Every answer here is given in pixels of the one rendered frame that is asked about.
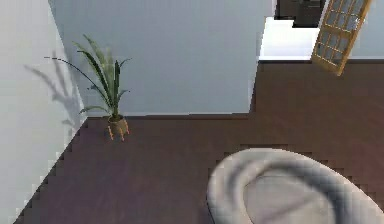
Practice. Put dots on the green house plant in pot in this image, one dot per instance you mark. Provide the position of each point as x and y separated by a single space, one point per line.
115 100

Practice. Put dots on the grey round armchair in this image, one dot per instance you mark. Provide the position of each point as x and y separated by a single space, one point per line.
286 196

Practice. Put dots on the dark cupboard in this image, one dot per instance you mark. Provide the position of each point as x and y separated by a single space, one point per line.
301 11

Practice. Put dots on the wooden glass-paned room door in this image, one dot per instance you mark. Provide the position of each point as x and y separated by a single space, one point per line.
340 31

